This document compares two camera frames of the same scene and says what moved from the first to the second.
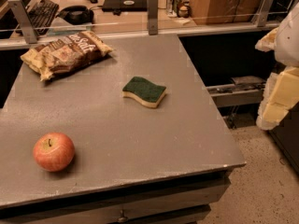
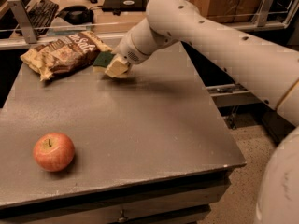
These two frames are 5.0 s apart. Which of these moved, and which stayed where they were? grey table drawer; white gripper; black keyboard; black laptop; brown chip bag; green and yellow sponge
Moved: green and yellow sponge; white gripper
Stayed: black keyboard; black laptop; grey table drawer; brown chip bag
